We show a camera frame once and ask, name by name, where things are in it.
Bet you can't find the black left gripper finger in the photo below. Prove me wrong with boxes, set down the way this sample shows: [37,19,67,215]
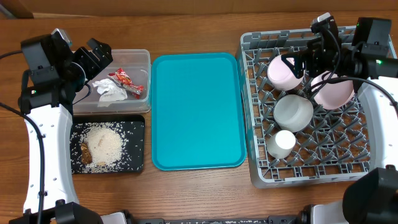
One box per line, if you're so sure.
[87,38,113,62]
[73,47,108,81]

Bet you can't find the red snack wrapper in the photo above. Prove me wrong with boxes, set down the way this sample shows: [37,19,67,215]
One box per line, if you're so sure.
[108,68,144,99]

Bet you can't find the white tissue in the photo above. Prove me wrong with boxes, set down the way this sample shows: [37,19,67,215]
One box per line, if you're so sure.
[93,78,127,102]

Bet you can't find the grey-white bowl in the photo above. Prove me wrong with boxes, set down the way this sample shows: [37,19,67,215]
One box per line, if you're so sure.
[273,95,313,133]

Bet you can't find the pink round plate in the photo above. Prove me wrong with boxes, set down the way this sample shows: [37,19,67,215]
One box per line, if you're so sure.
[313,80,354,110]

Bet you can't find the cream plastic cup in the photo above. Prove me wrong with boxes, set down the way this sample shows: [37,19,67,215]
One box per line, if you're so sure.
[266,130,296,159]

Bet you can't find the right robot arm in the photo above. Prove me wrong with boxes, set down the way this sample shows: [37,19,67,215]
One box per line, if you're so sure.
[282,13,397,223]

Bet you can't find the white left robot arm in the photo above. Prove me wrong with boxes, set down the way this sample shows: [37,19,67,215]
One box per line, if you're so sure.
[11,29,113,223]

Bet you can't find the grey dishwasher rack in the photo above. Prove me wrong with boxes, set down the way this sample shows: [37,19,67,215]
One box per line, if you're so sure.
[236,29,371,189]

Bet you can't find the clear plastic bin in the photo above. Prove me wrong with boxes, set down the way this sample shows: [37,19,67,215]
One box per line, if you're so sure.
[73,49,151,115]

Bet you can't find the black tray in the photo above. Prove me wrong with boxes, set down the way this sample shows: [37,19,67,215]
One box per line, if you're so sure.
[68,114,146,175]

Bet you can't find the pile of white rice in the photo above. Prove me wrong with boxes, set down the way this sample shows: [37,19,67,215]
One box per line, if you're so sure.
[70,122,137,173]

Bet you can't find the brown food piece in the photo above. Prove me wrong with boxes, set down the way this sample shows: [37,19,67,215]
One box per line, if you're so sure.
[80,142,92,165]

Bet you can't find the teal plastic tray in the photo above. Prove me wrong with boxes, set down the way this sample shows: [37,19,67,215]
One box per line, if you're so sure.
[151,53,246,171]

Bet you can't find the metal frame post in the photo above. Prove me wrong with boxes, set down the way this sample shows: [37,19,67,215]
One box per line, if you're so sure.
[0,5,16,19]

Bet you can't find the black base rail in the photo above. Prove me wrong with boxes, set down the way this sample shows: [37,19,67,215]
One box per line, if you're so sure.
[99,210,355,224]

